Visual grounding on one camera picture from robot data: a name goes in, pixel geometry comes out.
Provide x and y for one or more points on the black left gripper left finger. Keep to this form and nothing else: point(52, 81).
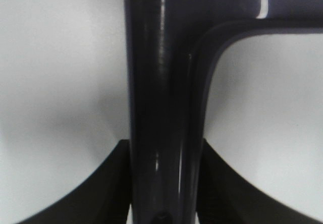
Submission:
point(104, 197)

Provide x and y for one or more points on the grey plastic dustpan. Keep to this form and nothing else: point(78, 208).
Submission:
point(173, 47)

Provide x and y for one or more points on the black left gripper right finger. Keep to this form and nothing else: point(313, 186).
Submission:
point(226, 197)

